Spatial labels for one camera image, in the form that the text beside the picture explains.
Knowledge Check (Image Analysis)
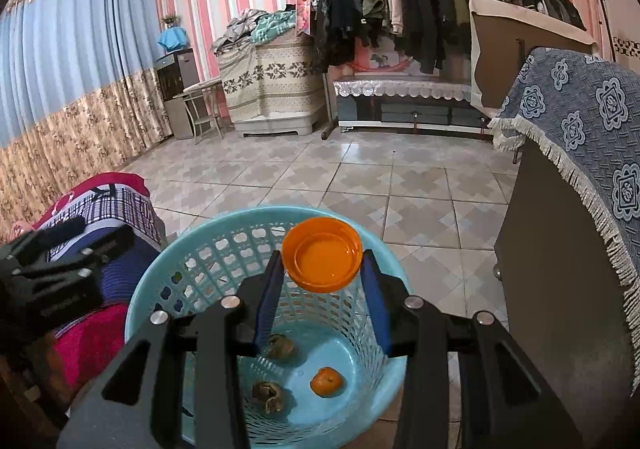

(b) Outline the blue floral fringed cloth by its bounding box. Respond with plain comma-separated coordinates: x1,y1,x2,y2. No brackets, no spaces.
489,48,640,396

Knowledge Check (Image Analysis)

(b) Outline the orange plastic bowl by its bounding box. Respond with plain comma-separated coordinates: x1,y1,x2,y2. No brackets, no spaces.
281,217,364,293

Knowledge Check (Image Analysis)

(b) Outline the pink printed cushion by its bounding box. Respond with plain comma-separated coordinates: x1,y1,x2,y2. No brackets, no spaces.
350,42,417,78

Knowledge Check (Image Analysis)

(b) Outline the blue cloth cover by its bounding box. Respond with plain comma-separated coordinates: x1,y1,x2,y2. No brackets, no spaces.
158,27,191,52

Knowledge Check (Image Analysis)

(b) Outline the grey clothing pile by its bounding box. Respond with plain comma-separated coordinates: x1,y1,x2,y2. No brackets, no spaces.
212,8,271,55

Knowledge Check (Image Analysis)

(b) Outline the teal folded clothing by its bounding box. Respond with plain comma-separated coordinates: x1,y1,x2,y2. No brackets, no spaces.
250,12,297,43

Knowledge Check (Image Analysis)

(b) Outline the beige leaf patterned cloth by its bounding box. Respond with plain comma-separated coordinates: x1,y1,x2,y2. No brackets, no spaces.
219,32,327,124

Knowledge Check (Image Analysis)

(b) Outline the dark water dispenser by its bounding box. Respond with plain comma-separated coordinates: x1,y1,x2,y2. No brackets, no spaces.
155,48,201,102

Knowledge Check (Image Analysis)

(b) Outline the low dark glass cabinet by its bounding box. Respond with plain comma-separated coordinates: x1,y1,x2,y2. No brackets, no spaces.
334,79,493,135

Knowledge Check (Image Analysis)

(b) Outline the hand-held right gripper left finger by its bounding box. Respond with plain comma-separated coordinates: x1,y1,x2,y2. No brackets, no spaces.
57,249,286,449

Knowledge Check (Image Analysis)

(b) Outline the small orange tangerine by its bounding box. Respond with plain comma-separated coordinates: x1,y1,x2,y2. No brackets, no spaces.
309,367,346,399

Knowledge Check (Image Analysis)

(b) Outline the row of hanging dark clothes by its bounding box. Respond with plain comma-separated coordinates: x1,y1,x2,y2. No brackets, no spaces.
312,0,587,76

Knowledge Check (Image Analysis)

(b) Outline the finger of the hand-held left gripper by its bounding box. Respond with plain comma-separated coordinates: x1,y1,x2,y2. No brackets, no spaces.
0,216,87,275
30,225,136,282

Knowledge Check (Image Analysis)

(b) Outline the white lace cloth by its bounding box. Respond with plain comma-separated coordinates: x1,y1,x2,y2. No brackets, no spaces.
334,78,474,103

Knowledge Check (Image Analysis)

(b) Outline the pink hanging bag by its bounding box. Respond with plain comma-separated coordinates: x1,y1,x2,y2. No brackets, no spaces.
296,0,314,36

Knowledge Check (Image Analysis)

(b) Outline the light blue plastic basket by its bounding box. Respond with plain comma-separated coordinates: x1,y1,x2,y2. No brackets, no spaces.
125,206,408,447

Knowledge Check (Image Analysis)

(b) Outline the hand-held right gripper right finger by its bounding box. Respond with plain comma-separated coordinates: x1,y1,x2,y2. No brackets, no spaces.
361,249,583,449

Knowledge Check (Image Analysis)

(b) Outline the brown wooden cabinet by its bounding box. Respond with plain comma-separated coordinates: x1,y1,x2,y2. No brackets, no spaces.
494,134,638,449

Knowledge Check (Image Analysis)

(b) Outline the red blue printed blanket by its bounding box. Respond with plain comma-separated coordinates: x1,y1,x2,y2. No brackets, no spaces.
0,172,168,400

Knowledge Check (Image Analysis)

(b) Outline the blue and floral curtain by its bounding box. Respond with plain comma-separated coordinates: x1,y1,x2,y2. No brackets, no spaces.
0,0,173,230

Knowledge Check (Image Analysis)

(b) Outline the metal frame stool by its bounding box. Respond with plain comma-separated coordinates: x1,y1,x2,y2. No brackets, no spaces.
182,79,224,142

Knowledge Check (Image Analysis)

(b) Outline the brown headboard cream trim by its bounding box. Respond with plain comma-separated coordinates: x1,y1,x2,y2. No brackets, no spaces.
468,0,599,116

